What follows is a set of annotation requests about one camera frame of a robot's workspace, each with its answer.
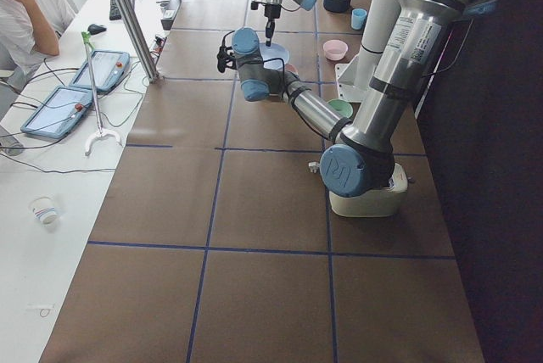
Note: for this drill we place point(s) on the far blue teach pendant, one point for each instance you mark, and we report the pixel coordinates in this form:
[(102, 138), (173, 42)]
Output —
[(109, 67)]

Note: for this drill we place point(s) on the blue plate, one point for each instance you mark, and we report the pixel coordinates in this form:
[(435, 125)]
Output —
[(274, 56)]

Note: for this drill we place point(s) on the pink bowl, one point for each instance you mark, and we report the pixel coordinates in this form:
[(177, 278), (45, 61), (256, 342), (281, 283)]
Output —
[(335, 49)]

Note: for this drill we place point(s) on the near blue teach pendant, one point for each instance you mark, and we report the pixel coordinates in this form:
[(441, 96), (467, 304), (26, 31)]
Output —
[(59, 113)]

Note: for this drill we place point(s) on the aluminium frame post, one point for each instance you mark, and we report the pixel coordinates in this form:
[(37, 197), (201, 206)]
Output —
[(135, 33)]

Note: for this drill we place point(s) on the cream toaster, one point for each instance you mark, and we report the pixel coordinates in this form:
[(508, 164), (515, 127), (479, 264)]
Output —
[(374, 203)]

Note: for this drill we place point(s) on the black computer mouse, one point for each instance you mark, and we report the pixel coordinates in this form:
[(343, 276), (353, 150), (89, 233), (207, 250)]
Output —
[(94, 29)]

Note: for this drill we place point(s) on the green bowl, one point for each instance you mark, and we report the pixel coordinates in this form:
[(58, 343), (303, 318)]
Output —
[(344, 108)]

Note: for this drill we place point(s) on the white reacher grabber tool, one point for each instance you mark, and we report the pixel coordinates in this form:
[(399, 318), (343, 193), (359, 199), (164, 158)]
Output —
[(101, 132)]

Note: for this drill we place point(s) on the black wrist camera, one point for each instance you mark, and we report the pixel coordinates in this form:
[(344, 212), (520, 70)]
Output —
[(225, 59)]

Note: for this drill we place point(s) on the light blue cup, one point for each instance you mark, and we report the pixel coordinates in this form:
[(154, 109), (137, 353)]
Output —
[(358, 18)]

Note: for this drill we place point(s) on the pink plate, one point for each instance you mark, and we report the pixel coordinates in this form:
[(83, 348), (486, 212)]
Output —
[(291, 68)]

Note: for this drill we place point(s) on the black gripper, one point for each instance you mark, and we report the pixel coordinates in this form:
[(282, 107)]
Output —
[(271, 13)]

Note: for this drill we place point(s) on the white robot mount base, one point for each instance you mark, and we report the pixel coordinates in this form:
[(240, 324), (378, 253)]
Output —
[(353, 78)]

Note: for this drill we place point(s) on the paper cup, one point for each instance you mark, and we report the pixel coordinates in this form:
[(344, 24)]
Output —
[(44, 209)]

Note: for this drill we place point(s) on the seated person white shirt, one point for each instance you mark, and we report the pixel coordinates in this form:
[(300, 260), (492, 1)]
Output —
[(30, 30)]

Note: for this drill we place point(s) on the blue teach pendant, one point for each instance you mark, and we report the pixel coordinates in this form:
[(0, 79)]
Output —
[(109, 67), (59, 113)]

